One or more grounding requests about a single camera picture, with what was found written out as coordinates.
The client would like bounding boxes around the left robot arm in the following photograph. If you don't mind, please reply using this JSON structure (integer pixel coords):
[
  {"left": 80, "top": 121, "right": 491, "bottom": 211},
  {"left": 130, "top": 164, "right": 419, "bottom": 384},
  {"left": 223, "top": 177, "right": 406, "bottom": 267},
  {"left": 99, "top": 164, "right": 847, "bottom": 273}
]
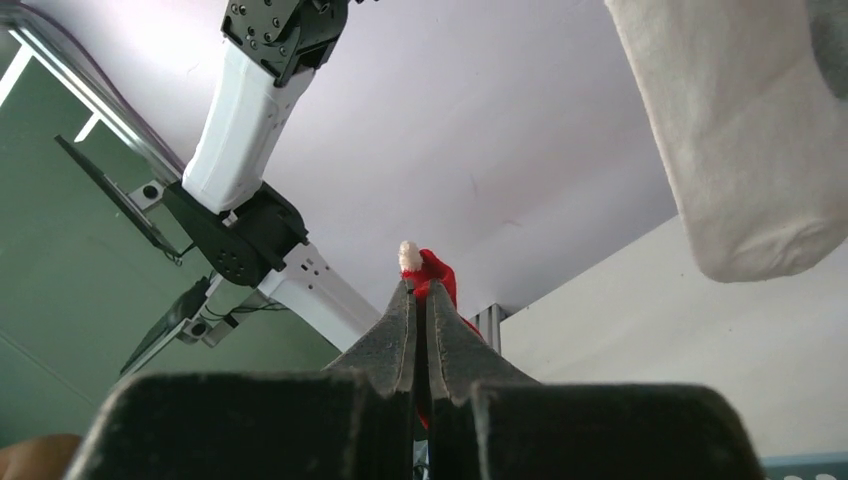
[{"left": 120, "top": 1, "right": 379, "bottom": 376}]

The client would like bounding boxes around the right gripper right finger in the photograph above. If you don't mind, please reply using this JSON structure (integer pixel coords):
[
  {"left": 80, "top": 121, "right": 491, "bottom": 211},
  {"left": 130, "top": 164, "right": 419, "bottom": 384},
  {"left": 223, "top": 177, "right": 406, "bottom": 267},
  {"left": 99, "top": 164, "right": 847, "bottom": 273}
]
[{"left": 423, "top": 281, "right": 765, "bottom": 479}]

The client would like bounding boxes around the white red sock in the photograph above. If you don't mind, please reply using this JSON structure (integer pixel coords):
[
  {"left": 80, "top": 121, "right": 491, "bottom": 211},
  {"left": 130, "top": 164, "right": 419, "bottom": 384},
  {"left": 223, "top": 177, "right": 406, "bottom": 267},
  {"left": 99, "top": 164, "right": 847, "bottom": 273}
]
[{"left": 607, "top": 1, "right": 847, "bottom": 283}]

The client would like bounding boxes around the grey beige striped sock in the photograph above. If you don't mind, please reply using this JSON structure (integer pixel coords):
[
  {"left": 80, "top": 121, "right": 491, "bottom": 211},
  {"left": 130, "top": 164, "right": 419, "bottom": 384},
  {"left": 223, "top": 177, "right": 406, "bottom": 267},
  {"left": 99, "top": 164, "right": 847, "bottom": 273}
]
[{"left": 806, "top": 0, "right": 847, "bottom": 102}]

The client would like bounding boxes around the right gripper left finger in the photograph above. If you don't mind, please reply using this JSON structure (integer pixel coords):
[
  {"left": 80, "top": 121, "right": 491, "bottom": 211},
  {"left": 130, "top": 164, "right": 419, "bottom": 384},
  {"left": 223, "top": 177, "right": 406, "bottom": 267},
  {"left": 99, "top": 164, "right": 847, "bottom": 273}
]
[{"left": 67, "top": 280, "right": 416, "bottom": 479}]

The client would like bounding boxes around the red santa sock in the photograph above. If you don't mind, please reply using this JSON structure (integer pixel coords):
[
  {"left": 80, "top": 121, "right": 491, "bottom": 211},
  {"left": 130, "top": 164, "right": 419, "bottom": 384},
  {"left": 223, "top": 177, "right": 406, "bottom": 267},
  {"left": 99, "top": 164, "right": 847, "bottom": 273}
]
[{"left": 396, "top": 242, "right": 499, "bottom": 440}]

